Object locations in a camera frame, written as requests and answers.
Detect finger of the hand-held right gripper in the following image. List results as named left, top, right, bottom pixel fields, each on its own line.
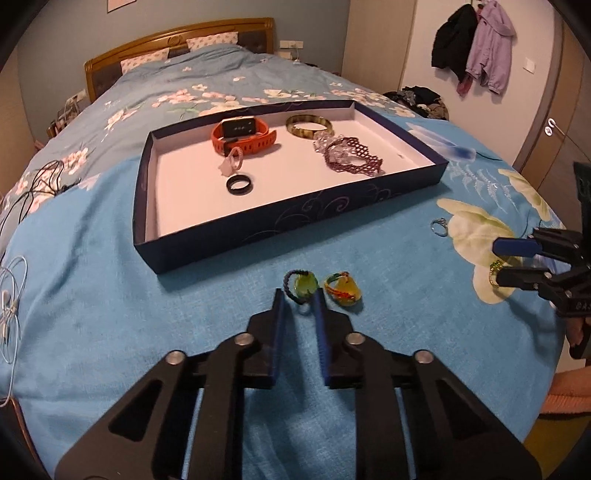
left=492, top=226, right=583, bottom=259
left=496, top=265, right=578, bottom=301

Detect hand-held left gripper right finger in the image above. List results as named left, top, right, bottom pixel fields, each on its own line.
left=314, top=298, right=543, bottom=480

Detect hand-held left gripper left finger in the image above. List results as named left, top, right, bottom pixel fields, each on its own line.
left=59, top=288, right=288, bottom=480

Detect yellow pendant red green cord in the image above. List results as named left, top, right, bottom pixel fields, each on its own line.
left=323, top=272, right=362, bottom=308

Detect green jade pendant dark cord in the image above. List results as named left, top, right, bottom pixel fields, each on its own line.
left=283, top=270, right=319, bottom=305

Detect dark blue cardboard box tray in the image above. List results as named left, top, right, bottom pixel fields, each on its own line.
left=133, top=99, right=450, bottom=275

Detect black ring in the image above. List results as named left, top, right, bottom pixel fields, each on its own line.
left=226, top=174, right=254, bottom=195

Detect pink ring with star charm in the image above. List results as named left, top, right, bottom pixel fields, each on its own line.
left=218, top=147, right=245, bottom=176

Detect purple beaded bracelet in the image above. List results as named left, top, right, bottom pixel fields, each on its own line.
left=314, top=135, right=385, bottom=177

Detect orange smartwatch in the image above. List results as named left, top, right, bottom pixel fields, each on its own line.
left=211, top=117, right=278, bottom=157

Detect amber bangle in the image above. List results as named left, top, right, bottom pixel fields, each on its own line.
left=285, top=114, right=335, bottom=139

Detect person's right forearm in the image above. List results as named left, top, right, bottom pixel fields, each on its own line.
left=538, top=369, right=591, bottom=421

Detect person's right hand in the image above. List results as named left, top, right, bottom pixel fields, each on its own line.
left=566, top=316, right=588, bottom=348

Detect turquoise blanket with large flowers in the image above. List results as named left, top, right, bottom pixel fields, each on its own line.
left=7, top=111, right=568, bottom=480

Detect grey brown door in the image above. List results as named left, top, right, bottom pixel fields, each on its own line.
left=512, top=14, right=591, bottom=185

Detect pile of dark clothes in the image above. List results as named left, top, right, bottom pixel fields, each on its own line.
left=383, top=85, right=450, bottom=121

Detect purple jacket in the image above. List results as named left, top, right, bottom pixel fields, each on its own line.
left=457, top=0, right=517, bottom=96

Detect black jacket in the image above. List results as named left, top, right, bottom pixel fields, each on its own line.
left=431, top=4, right=478, bottom=81

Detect beige wardrobe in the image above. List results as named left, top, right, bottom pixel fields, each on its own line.
left=342, top=0, right=416, bottom=93

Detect blue floral duvet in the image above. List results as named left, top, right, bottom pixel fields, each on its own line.
left=0, top=44, right=416, bottom=222

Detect dotted white pillow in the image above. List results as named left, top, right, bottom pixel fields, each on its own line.
left=121, top=47, right=171, bottom=75
left=186, top=31, right=239, bottom=51

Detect group of cosmetic bottles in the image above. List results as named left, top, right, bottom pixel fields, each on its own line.
left=46, top=97, right=79, bottom=139

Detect wooden headboard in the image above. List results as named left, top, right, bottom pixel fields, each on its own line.
left=84, top=17, right=276, bottom=103

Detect white earphone cable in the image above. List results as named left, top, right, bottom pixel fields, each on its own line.
left=0, top=256, right=29, bottom=407

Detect black cables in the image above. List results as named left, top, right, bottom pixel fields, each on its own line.
left=0, top=159, right=88, bottom=236

